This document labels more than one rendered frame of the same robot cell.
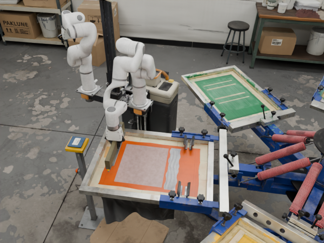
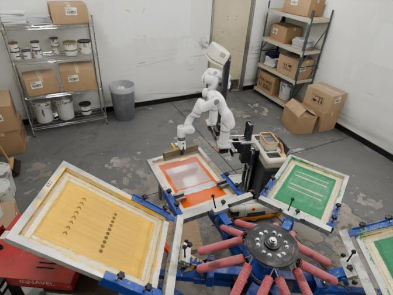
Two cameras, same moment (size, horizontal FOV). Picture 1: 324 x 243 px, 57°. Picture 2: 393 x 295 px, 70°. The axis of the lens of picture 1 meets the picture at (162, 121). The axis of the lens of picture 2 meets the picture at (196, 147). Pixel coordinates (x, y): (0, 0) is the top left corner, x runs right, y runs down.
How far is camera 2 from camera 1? 1.59 m
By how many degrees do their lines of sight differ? 43
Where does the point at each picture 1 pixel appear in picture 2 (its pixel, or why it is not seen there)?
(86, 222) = not seen: hidden behind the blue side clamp
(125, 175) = (172, 172)
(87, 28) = (211, 79)
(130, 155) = (189, 167)
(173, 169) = (195, 188)
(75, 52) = (204, 92)
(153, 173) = (185, 182)
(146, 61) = (223, 113)
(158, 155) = (200, 178)
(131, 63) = (200, 104)
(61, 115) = not seen: hidden behind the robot
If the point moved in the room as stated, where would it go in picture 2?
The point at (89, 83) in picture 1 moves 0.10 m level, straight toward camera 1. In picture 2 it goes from (211, 117) to (205, 120)
